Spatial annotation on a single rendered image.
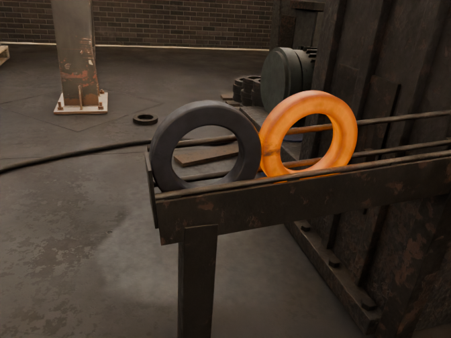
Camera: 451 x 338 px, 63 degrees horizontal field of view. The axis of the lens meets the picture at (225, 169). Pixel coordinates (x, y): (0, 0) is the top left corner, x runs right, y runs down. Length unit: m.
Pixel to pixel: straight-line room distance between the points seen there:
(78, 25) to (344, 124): 2.59
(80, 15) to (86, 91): 0.56
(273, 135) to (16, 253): 1.20
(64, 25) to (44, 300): 2.16
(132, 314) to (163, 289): 0.14
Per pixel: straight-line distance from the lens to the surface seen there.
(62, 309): 1.32
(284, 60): 1.97
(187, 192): 0.59
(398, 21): 1.16
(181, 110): 0.57
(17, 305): 1.38
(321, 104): 0.64
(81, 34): 3.07
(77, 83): 3.14
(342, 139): 0.69
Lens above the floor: 0.92
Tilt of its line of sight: 26 degrees down
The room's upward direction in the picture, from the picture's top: 4 degrees clockwise
